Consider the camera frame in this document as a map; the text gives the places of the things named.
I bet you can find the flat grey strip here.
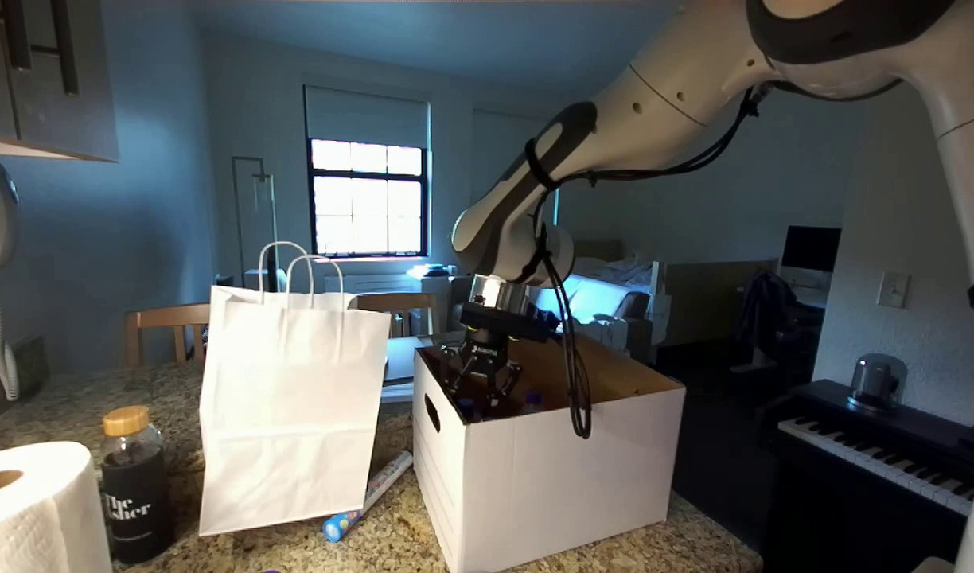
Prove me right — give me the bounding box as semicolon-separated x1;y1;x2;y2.
356;453;417;517

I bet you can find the thin metal lamp stand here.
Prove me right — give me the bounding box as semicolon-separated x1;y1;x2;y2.
228;154;285;293

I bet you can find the white computer monitor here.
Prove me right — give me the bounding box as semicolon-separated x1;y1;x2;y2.
777;224;847;284

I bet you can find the clear water bottle blue cap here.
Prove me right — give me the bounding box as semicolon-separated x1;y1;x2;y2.
318;510;366;544

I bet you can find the white cardboard box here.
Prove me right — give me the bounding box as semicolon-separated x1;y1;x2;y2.
409;333;690;573

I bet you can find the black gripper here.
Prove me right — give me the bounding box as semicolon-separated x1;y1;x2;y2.
443;332;529;424

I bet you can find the dark jar wooden lid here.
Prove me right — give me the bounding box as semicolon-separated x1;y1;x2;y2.
99;401;177;568

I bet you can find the wooden wall cabinet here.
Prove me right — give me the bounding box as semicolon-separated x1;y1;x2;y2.
0;0;119;164

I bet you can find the dark coat on chair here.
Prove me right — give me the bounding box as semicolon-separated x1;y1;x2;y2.
739;271;823;369

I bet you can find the white light switch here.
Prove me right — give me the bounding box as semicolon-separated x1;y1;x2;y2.
875;271;915;312

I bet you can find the white paper towel roll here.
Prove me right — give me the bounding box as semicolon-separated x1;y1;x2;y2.
0;438;114;573

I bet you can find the black framed window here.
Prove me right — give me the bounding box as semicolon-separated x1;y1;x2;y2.
301;86;436;265

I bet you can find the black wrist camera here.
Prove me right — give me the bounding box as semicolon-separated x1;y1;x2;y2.
457;300;561;343

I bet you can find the glass dome jar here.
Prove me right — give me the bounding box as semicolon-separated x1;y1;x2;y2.
847;349;911;413

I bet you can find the wooden chair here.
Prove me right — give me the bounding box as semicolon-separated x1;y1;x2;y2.
119;302;212;377
352;290;447;343

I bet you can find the white paper bag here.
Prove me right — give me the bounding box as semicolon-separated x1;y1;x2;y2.
193;238;395;541

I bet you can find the black piano keyboard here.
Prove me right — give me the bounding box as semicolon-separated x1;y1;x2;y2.
765;377;974;573

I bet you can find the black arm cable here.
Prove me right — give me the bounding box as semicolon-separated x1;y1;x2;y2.
511;82;777;441

